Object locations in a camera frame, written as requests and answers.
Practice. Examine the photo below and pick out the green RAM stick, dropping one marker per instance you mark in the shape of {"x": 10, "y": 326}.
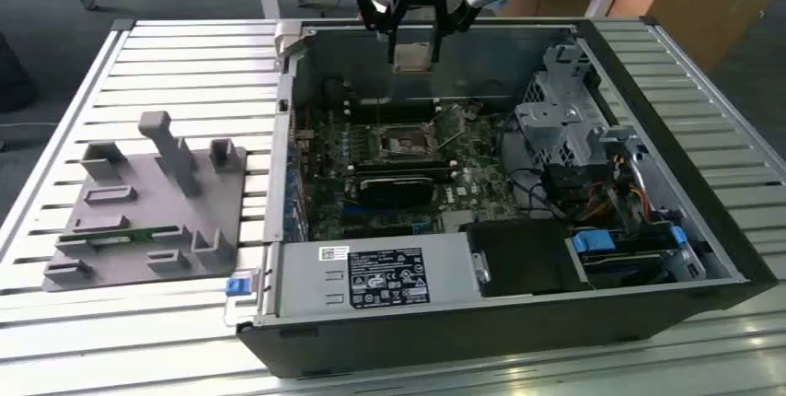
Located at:
{"x": 145, "y": 233}

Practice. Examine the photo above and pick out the grey case latch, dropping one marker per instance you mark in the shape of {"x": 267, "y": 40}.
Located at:
{"x": 291, "y": 39}

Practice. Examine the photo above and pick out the hard disk in blue carrier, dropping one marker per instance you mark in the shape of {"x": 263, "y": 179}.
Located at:
{"x": 590, "y": 241}

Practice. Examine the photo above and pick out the blue plastic clip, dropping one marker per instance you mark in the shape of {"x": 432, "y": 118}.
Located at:
{"x": 678, "y": 237}

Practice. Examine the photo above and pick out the silver drive cage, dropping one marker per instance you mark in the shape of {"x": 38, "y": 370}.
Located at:
{"x": 546, "y": 129}

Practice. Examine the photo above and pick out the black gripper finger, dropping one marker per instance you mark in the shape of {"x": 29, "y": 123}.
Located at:
{"x": 368, "y": 9}
{"x": 458, "y": 18}

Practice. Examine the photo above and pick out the black bin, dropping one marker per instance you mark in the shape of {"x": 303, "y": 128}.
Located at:
{"x": 13, "y": 78}

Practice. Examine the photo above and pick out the green motherboard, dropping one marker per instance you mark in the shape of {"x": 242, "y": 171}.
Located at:
{"x": 480, "y": 175}

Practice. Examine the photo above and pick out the CPU socket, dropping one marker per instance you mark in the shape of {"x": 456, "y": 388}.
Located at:
{"x": 405, "y": 143}

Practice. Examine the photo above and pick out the wooden cabinet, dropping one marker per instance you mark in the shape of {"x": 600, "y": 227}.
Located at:
{"x": 718, "y": 0}

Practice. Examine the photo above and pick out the silver power supply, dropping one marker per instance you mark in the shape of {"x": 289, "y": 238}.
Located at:
{"x": 307, "y": 276}

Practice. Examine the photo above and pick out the black open PC case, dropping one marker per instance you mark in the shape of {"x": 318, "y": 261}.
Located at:
{"x": 430, "y": 345}

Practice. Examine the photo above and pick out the silver square CPU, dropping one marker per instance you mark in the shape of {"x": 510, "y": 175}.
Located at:
{"x": 413, "y": 57}

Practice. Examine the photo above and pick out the blue case latch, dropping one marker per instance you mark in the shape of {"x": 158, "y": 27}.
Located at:
{"x": 239, "y": 287}

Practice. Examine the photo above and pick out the black graphics card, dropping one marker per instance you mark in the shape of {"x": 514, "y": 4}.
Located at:
{"x": 396, "y": 193}

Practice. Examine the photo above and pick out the grey parts rack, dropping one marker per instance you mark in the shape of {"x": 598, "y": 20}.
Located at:
{"x": 154, "y": 212}

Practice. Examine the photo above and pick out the silver chipset heatsink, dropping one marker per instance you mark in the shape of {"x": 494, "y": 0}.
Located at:
{"x": 458, "y": 218}

